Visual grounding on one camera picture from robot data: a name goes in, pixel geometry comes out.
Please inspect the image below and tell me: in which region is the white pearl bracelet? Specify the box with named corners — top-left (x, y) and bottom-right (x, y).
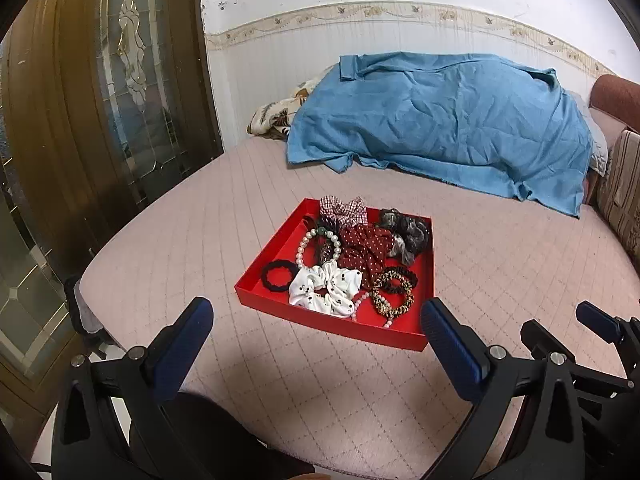
top-left (350, 290), bottom-right (394, 330)

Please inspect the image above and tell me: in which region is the black wavy hair tie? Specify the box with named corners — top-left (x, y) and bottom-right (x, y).
top-left (372, 265), bottom-right (420, 298)

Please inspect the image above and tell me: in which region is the grey black scrunchie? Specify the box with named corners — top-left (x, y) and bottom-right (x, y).
top-left (378, 208), bottom-right (432, 268)

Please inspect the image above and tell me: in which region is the small black scrunchie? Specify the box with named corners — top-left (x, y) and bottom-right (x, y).
top-left (260, 259), bottom-right (299, 292)

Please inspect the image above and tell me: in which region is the dark red dotted scrunchie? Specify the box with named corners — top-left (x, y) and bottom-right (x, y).
top-left (338, 224), bottom-right (394, 290)

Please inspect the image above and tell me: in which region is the white dotted scrunchie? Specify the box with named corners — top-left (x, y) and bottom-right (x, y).
top-left (288, 260), bottom-right (361, 318)

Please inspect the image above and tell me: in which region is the dark patterned hair clip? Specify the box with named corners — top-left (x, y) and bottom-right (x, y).
top-left (303, 214), bottom-right (337, 264)

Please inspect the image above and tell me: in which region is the red white checked scrunchie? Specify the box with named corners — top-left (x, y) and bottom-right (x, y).
top-left (319, 195), bottom-right (368, 228)

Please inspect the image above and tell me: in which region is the green bead pearl bracelet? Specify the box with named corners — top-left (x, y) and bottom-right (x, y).
top-left (295, 226), bottom-right (344, 270)

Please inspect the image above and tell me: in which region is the pink quilted bed mattress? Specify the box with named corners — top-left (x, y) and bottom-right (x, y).
top-left (80, 138), bottom-right (639, 479)

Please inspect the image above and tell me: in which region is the striped floral pillow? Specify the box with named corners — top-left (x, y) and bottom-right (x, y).
top-left (597, 129), bottom-right (640, 266)

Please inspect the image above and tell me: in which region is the red shallow tray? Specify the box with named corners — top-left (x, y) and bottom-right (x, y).
top-left (235, 198), bottom-right (435, 351)

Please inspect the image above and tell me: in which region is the grey pillow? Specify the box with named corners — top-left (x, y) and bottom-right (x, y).
top-left (567, 90), bottom-right (608, 177)

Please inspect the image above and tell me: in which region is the brown pink headboard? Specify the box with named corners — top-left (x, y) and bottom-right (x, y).
top-left (588, 74), bottom-right (640, 148)

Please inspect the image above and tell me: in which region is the blue blanket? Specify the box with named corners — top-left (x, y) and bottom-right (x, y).
top-left (286, 52), bottom-right (593, 217)

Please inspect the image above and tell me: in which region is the wooden glass door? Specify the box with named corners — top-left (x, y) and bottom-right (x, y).
top-left (1, 0), bottom-right (222, 452)

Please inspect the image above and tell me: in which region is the floral patterned quilt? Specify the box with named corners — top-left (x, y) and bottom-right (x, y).
top-left (246, 65), bottom-right (333, 140)

